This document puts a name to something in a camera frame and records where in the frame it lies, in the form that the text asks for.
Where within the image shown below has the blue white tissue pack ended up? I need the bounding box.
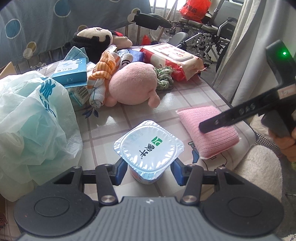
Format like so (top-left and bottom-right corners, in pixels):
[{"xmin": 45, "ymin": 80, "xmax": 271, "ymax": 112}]
[{"xmin": 117, "ymin": 49, "xmax": 144, "ymax": 63}]

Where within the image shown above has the pink knitted sponge pad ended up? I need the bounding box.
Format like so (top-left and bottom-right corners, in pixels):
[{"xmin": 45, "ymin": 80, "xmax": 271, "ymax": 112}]
[{"xmin": 176, "ymin": 105, "xmax": 240, "ymax": 160}]

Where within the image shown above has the pink wet wipes pack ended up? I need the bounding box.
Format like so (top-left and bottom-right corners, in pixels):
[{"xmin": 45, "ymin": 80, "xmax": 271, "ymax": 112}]
[{"xmin": 140, "ymin": 43, "xmax": 206, "ymax": 81}]

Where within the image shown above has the pink round plush toy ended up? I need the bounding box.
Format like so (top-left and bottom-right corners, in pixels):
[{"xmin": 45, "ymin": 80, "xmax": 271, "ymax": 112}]
[{"xmin": 105, "ymin": 62, "xmax": 160, "ymax": 108}]

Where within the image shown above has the blue quilt with circles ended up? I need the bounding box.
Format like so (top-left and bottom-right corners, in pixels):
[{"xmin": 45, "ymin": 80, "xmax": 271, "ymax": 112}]
[{"xmin": 1, "ymin": 1, "xmax": 151, "ymax": 66}]

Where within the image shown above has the light blue plastic bag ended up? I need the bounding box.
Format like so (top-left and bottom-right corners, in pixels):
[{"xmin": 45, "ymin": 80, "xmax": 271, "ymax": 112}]
[{"xmin": 1, "ymin": 71, "xmax": 83, "ymax": 202}]

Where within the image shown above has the white yogurt cup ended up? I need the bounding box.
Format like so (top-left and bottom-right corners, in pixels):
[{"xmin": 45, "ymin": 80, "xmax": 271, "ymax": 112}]
[{"xmin": 113, "ymin": 120, "xmax": 184, "ymax": 185}]

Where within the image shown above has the green white rope knot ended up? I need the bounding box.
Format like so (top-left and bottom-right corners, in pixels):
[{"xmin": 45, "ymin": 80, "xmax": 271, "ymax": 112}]
[{"xmin": 154, "ymin": 66, "xmax": 174, "ymax": 91}]

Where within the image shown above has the orange striped towel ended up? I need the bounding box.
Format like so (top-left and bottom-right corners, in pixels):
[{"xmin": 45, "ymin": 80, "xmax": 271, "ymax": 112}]
[{"xmin": 87, "ymin": 51, "xmax": 121, "ymax": 108}]

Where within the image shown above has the wheelchair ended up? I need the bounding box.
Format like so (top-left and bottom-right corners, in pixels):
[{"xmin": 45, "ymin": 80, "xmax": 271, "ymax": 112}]
[{"xmin": 167, "ymin": 1, "xmax": 244, "ymax": 69}]

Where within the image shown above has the blue bandage box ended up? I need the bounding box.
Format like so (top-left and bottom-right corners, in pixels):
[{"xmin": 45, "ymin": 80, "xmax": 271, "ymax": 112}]
[{"xmin": 51, "ymin": 58, "xmax": 87, "ymax": 88}]

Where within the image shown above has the black padded armrest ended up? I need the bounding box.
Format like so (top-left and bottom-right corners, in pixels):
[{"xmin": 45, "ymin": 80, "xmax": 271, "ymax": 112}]
[{"xmin": 133, "ymin": 10, "xmax": 171, "ymax": 30}]

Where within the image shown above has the red plastic bag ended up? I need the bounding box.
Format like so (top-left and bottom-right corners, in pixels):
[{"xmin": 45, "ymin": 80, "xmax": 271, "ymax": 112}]
[{"xmin": 180, "ymin": 0, "xmax": 211, "ymax": 23}]

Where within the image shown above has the black-haired plush doll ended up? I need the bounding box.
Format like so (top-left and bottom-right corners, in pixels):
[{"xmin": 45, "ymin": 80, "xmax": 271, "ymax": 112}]
[{"xmin": 64, "ymin": 27, "xmax": 132, "ymax": 64}]

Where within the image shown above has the person's right hand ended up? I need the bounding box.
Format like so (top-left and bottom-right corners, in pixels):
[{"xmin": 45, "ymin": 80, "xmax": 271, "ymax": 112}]
[{"xmin": 268, "ymin": 129, "xmax": 296, "ymax": 163}]

